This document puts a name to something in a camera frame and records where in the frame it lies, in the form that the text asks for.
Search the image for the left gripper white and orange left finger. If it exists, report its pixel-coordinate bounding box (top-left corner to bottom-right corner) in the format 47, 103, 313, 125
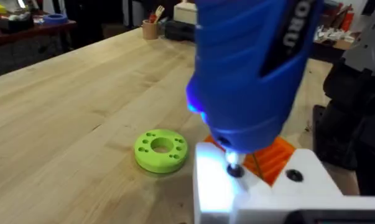
192, 135, 272, 224

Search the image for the left gripper white and orange right finger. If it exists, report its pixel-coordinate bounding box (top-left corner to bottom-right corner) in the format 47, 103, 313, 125
254, 136, 345, 198

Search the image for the blue electric screwdriver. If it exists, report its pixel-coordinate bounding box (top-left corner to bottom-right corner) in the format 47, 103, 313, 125
185, 0, 325, 179

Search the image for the heap of tools and parts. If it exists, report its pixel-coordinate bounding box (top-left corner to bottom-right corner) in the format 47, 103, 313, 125
313, 0, 358, 51

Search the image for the green disc with holes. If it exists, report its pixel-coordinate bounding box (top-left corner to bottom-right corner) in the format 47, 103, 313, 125
133, 129, 189, 174

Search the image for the black box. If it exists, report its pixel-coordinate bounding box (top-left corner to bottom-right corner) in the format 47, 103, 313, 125
164, 19, 197, 43

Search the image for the wooden cup with utensils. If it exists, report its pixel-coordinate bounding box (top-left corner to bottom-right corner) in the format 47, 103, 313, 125
141, 5, 166, 40

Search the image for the white box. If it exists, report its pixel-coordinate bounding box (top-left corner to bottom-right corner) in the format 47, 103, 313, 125
173, 0, 198, 26

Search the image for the blue tape roll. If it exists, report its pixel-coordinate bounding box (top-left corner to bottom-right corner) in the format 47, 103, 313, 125
43, 13, 69, 26

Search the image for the dark red side table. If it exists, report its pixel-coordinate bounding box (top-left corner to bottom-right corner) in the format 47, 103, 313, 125
0, 11, 78, 50

